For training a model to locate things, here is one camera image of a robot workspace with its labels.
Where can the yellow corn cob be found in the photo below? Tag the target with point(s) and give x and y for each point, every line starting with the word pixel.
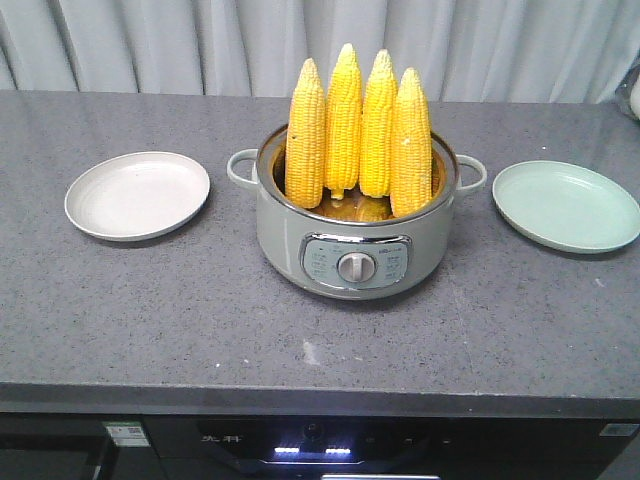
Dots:
pixel 305 145
pixel 411 149
pixel 379 99
pixel 344 110

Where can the green electric cooking pot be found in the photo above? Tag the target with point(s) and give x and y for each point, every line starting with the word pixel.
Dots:
pixel 347 259

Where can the white round plate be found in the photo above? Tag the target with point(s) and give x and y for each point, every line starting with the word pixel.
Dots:
pixel 137 196

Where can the white curtain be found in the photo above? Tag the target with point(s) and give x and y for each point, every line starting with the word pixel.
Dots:
pixel 477 51

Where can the green round plate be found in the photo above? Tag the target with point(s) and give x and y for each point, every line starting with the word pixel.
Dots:
pixel 566 207

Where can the black drawer dishwasher appliance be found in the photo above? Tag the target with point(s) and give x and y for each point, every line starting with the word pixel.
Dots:
pixel 361 447

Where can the black built-in oven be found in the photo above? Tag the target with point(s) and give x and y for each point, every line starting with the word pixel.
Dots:
pixel 76 446

